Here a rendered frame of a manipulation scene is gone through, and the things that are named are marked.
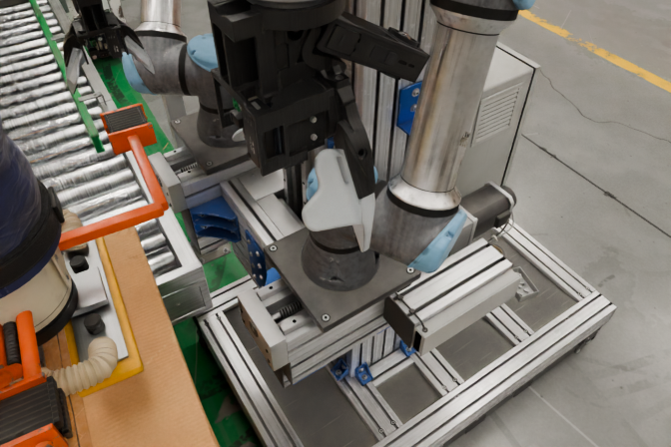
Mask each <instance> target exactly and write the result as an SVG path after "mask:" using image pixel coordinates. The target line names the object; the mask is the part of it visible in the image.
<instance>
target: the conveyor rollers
mask: <svg viewBox="0 0 671 447"><path fill-rule="evenodd" d="M36 1H37V3H38V5H39V7H40V9H41V11H42V13H43V16H44V18H45V20H46V22H47V24H48V26H49V28H50V30H51V33H52V35H53V37H56V36H60V35H63V33H62V32H61V30H60V27H59V26H58V24H57V22H56V19H55V18H54V16H53V13H52V12H51V10H50V7H49V5H48V4H47V2H46V0H36ZM77 84H78V86H77V88H78V90H79V92H80V94H81V97H83V96H86V95H90V94H92V93H91V90H90V88H89V86H88V85H87V82H86V80H85V78H84V76H83V75H82V72H81V70H80V76H79V79H78V82H77ZM84 103H85V105H86V107H87V109H88V111H89V114H90V116H91V118H92V120H93V122H94V124H95V126H96V129H97V131H98V133H99V135H100V137H99V138H100V140H101V142H102V144H103V145H105V146H104V148H105V152H102V153H99V154H98V153H97V152H96V149H93V148H95V147H94V145H93V143H92V140H91V138H90V136H89V134H88V131H87V129H86V127H85V125H84V122H83V120H82V118H81V116H80V114H79V111H78V109H77V107H76V105H75V102H74V100H73V98H72V96H71V93H70V91H69V89H68V87H67V84H66V82H65V80H64V78H63V76H62V73H61V71H60V69H59V67H58V64H57V62H56V60H55V58H54V55H53V53H52V51H51V49H50V46H49V44H48V42H47V40H46V38H45V35H44V33H43V31H42V29H41V26H40V24H39V22H38V20H37V17H36V15H35V13H34V11H33V8H32V6H31V4H30V2H25V3H21V4H16V5H11V6H7V7H2V8H0V111H1V120H2V129H3V132H4V133H5V134H6V135H7V136H8V137H9V138H10V139H12V140H13V141H14V142H15V144H16V145H17V146H18V147H19V148H20V149H21V151H22V152H23V153H24V155H25V156H26V155H27V156H26V158H27V159H28V161H29V163H30V165H31V167H32V168H33V169H32V170H33V172H34V174H35V177H36V179H38V180H39V181H42V180H45V179H48V178H51V177H54V176H57V175H60V174H63V173H66V172H69V171H72V170H75V169H78V168H81V167H84V166H87V165H90V164H93V163H96V162H99V161H102V160H105V159H108V158H111V157H114V156H118V155H115V154H114V152H113V149H112V146H111V144H109V143H110V141H109V138H108V135H107V133H106V130H105V128H104V125H103V122H102V120H101V117H100V114H102V112H101V110H100V108H99V107H98V105H97V103H96V100H95V98H94V99H91V100H87V101H84ZM103 131H104V132H103ZM87 136H88V137H87ZM80 138H81V139H80ZM77 139H78V140H77ZM74 140H75V141H74ZM71 141H72V142H71ZM67 142H68V143H67ZM64 143H65V144H64ZM61 144H62V145H61ZM106 144H108V145H106ZM58 145H59V146H58ZM51 147H52V148H51ZM48 148H49V149H48ZM45 149H46V150H45ZM90 149H93V150H90ZM42 150H43V151H42ZM87 150H89V151H87ZM84 151H86V152H84ZM35 152H36V153H35ZM81 152H83V153H81ZM32 153H33V154H32ZM78 153H80V154H78ZM29 154H30V155H29ZM75 154H77V155H75ZM72 155H74V156H72ZM119 155H121V154H119ZM69 156H71V157H69ZM65 157H68V158H65ZM62 158H64V159H62ZM59 159H61V160H59ZM56 160H58V161H56ZM53 161H55V162H53ZM50 162H52V163H50ZM126 162H127V160H125V158H124V156H123V155H121V156H118V157H115V158H112V159H109V160H106V161H103V162H100V163H97V164H94V165H91V166H88V167H85V168H82V169H79V170H76V171H73V172H70V173H67V174H64V175H61V176H58V177H55V178H52V179H49V180H46V181H43V182H41V183H43V184H44V186H45V187H46V188H47V190H48V188H49V187H53V188H54V190H55V192H58V191H61V190H64V189H67V188H69V187H72V186H75V185H78V184H81V183H84V182H87V181H90V180H93V179H96V178H99V177H102V176H105V175H108V174H111V173H114V172H116V171H119V170H122V169H125V168H127V167H128V166H127V163H126ZM47 163H49V164H47ZM44 164H46V165H44ZM40 165H43V166H40ZM37 166H40V167H37ZM34 167H36V168H34ZM133 175H134V174H133V173H132V172H131V170H130V169H127V170H124V171H122V172H119V173H116V174H113V175H110V176H107V177H104V178H101V179H98V180H95V181H92V182H89V183H86V184H83V185H81V186H78V187H75V188H72V189H69V190H66V191H63V192H60V193H57V196H58V198H59V200H60V203H61V207H63V206H66V205H69V204H72V203H75V202H77V201H80V200H83V199H86V198H89V197H92V196H95V195H97V194H100V193H103V192H106V191H109V190H112V189H114V188H117V187H120V186H123V185H126V184H129V183H132V182H133V181H134V177H133ZM141 196H142V194H141V188H139V186H138V184H132V185H130V186H127V187H124V188H121V189H118V190H115V191H113V192H110V193H107V194H104V195H101V196H98V197H96V198H93V199H90V200H87V201H84V202H82V203H79V204H76V205H73V206H70V207H67V208H65V209H63V210H66V209H68V210H69V211H70V212H72V213H74V214H76V215H77V217H78V218H79V219H81V218H84V217H86V216H89V215H92V214H95V213H97V212H100V211H103V210H106V209H108V208H111V207H114V206H117V205H119V204H122V203H125V202H128V201H130V200H133V199H136V198H139V197H141ZM146 205H148V204H147V202H146V200H145V199H141V200H139V201H136V202H133V203H130V204H128V205H125V206H122V207H120V208H117V209H114V210H111V211H109V212H106V213H103V214H100V215H98V216H95V217H92V218H89V219H87V220H84V221H81V224H83V226H84V225H87V224H92V223H95V222H98V221H101V220H104V219H107V218H110V217H113V216H116V215H119V214H122V213H125V212H128V211H131V210H134V209H137V208H140V207H143V206H146ZM135 228H136V231H137V234H138V235H142V234H144V233H147V232H149V231H152V230H154V229H157V228H158V226H157V220H155V219H153V220H150V221H148V222H145V223H140V224H137V225H135ZM140 242H141V244H142V247H143V250H144V252H145V254H148V253H150V252H153V251H155V250H158V249H160V248H163V247H165V246H167V244H166V238H165V237H163V234H162V233H161V232H159V233H156V234H153V235H151V236H148V237H146V238H143V239H141V240H140ZM148 263H149V265H150V268H151V271H152V273H153V274H155V273H158V272H160V271H163V270H165V269H167V268H170V267H172V266H174V265H176V262H175V256H174V255H172V253H171V252H170V251H166V252H164V253H162V254H159V255H157V256H154V257H152V258H149V259H148Z"/></svg>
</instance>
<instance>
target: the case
mask: <svg viewBox="0 0 671 447"><path fill-rule="evenodd" d="M104 239H105V243H106V246H107V249H108V252H109V256H110V259H111V262H112V265H113V269H114V271H115V274H116V277H117V281H118V284H119V287H120V291H121V294H122V297H123V300H124V304H125V307H126V310H127V313H128V317H129V320H130V323H131V326H132V330H133V333H134V336H135V339H136V343H137V346H138V349H139V352H140V356H141V359H142V362H143V365H144V371H143V372H141V373H138V374H136V375H134V376H132V377H129V378H127V379H125V380H122V381H120V382H118V383H115V384H113V385H111V386H109V387H106V388H104V389H102V390H99V391H97V392H95V393H92V394H90V395H88V396H86V397H80V396H79V394H78V393H77V391H76V393H75V394H72V393H71V394H69V395H68V396H66V400H67V405H68V411H69V416H70V421H71V427H72V432H73V437H72V438H70V439H67V438H66V437H65V436H64V438H65V439H66V440H67V442H68V444H69V447H218V446H217V443H216V440H215V438H214V435H213V432H212V430H211V427H210V424H209V422H208V419H207V416H206V414H205V411H204V408H203V406H202V403H201V400H200V398H199V395H198V392H197V390H196V387H195V384H194V382H193V379H192V376H191V374H190V371H189V368H188V366H187V363H186V360H185V358H184V355H183V352H182V350H181V347H180V344H179V342H178V339H177V336H176V334H175V331H174V328H173V326H172V323H171V320H170V318H169V315H168V312H167V310H166V307H165V304H164V302H163V299H162V296H161V294H160V292H159V289H158V287H157V284H156V281H155V279H154V276H153V273H152V271H151V268H150V265H149V263H148V260H147V257H146V255H145V252H144V250H143V247H142V244H141V242H140V239H139V236H138V234H137V231H136V228H135V226H131V227H128V228H125V229H122V230H119V231H117V232H114V233H111V234H108V235H105V236H104ZM43 349H44V355H45V361H46V367H47V368H48V369H49V370H54V371H55V370H56V369H58V370H60V369H61V368H64V369H66V368H67V366H70V367H72V365H71V360H70V355H69V350H68V345H67V340H66V335H65V331H64V328H63V329H62V330H61V331H60V332H59V333H58V334H57V335H56V336H54V337H53V338H52V339H50V340H49V341H48V342H46V343H44V344H43Z"/></svg>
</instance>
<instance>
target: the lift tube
mask: <svg viewBox="0 0 671 447"><path fill-rule="evenodd" d="M40 214H41V195H40V190H39V186H38V183H37V179H36V177H35V174H34V172H33V170H32V167H31V165H30V163H29V161H28V159H27V158H26V156H25V155H24V153H23V152H22V151H21V149H20V148H19V147H18V146H17V145H16V144H15V142H14V141H13V140H12V139H10V138H9V137H8V136H7V135H6V134H5V133H4V132H3V129H2V120H1V111H0V258H2V257H3V256H5V255H6V254H8V253H9V252H11V251H12V250H13V249H14V248H16V247H17V246H18V245H20V244H21V242H22V241H23V240H24V239H25V238H26V236H27V235H28V234H29V232H30V231H31V230H32V228H33V227H34V225H35V224H36V222H37V221H38V220H39V218H40ZM61 230H62V227H61V224H60V223H59V229H58V232H57V235H56V238H55V240H54V242H53V244H52V245H51V247H50V249H49V250H48V251H47V253H46V254H45V255H44V257H43V258H42V259H41V260H40V261H39V262H38V263H37V264H36V265H35V266H34V267H33V268H32V269H30V270H29V271H28V272H27V273H25V274H24V275H23V276H22V277H20V278H19V279H17V280H16V281H14V282H13V283H11V284H10V285H8V286H6V287H4V288H2V289H0V298H2V297H5V296H6V295H8V294H10V293H12V292H13V291H15V290H17V289H18V288H20V287H21V286H23V285H24V284H25V283H27V282H28V281H30V280H31V279H32V278H33V277H34V276H35V275H36V274H38V273H39V272H40V271H41V270H42V268H43V267H44V266H45V265H46V264H47V263H48V262H49V260H50V259H51V257H52V256H53V254H54V253H55V251H56V249H57V247H58V245H59V241H60V238H61Z"/></svg>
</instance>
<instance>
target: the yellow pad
mask: <svg viewBox="0 0 671 447"><path fill-rule="evenodd" d="M86 246H87V247H86V248H82V249H77V250H72V251H65V249H64V250H62V251H63V253H64V260H65V264H66V268H67V269H68V271H69V273H70V275H74V274H77V273H79V272H82V271H85V270H88V269H90V268H93V267H96V266H98V267H99V269H100V272H101V276H102V279H103V283H104V286H105V290H106V293H107V297H108V301H109V303H108V304H106V305H103V306H101V307H98V308H95V309H93V310H90V311H88V312H85V313H82V314H80V315H77V316H75V317H72V318H71V319H70V320H69V322H68V323H67V324H66V326H65V327H64V331H65V335H66V340H67V345H68V350H69V355H70V360H71V365H72V366H73V364H75V365H78V363H79V362H81V363H83V362H84V360H87V361H88V358H89V356H88V347H89V344H90V343H91V342H92V341H93V340H94V339H96V338H98V337H100V336H107V337H109V338H112V339H113V340H114V341H115V343H116V345H117V350H118V360H117V366H116V368H115V369H114V370H113V372H112V374H111V376H110V377H109V378H105V379H104V381H103V382H102V383H97V384H96V386H94V387H93V386H90V387H89V389H83V390H82V391H81V392H79V391H77V393H78V394H79V396H80V397H86V396H88V395H90V394H92V393H95V392H97V391H99V390H102V389H104V388H106V387H109V386H111V385H113V384H115V383H118V382H120V381H122V380H125V379H127V378H129V377H132V376H134V375H136V374H138V373H141V372H143V371H144V365H143V362H142V359H141V356H140V352H139V349H138V346H137V343H136V339H135V336H134V333H133V330H132V326H131V323H130V320H129V317H128V313H127V310H126V307H125V304H124V300H123V297H122V294H121V291H120V287H119V284H118V281H117V277H116V274H115V271H114V269H113V265H112V262H111V259H110V256H109V252H108V249H107V246H106V243H105V239H104V237H103V236H102V237H99V238H96V239H93V240H90V241H87V244H86Z"/></svg>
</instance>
